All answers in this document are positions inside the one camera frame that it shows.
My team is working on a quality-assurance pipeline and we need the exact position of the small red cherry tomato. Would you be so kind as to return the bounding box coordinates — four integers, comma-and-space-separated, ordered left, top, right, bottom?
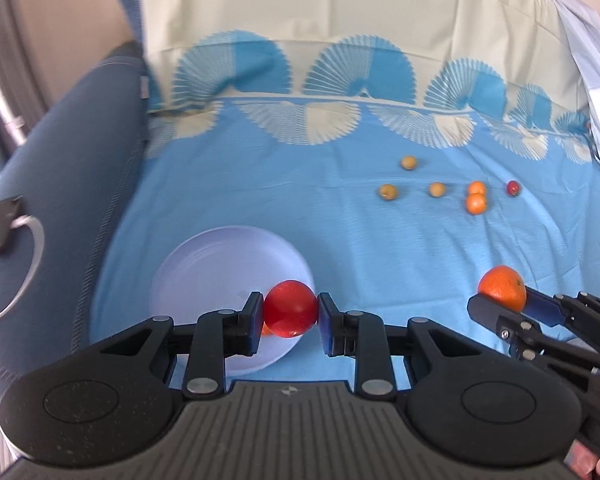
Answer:
506, 181, 521, 196

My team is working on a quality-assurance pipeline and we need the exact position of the blue fan-pattern bed sheet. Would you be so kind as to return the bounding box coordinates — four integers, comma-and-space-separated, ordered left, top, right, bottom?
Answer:
88, 0, 600, 391

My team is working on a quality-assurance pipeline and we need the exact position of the yellow-brown longan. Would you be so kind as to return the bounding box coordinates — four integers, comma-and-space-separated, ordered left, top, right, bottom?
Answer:
401, 155, 417, 170
378, 184, 399, 202
429, 182, 446, 198

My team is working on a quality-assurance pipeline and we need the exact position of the large red tomato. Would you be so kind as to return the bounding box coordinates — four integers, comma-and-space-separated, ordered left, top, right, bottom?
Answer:
263, 280, 318, 338

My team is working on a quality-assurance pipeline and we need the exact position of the blue denim sofa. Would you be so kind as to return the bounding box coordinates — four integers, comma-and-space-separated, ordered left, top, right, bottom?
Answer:
0, 44, 148, 397

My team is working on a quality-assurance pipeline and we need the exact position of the small orange kumquat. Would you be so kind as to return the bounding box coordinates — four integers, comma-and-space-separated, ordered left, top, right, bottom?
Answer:
465, 193, 488, 216
467, 181, 486, 196

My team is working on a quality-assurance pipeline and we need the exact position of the white charging cable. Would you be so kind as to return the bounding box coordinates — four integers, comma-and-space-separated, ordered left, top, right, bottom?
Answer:
0, 213, 46, 330

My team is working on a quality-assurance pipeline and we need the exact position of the light purple plate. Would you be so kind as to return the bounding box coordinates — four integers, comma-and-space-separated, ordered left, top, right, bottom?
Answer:
147, 224, 316, 374

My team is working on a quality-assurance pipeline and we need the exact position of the small orange kumquat front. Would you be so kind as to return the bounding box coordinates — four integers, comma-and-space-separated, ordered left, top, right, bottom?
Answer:
465, 193, 488, 216

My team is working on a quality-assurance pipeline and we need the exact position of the large orange mandarin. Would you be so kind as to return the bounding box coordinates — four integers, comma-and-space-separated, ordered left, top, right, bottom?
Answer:
478, 266, 527, 312

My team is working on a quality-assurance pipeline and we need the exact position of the grey curtain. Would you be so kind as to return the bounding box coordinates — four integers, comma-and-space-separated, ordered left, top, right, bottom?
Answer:
0, 0, 48, 150

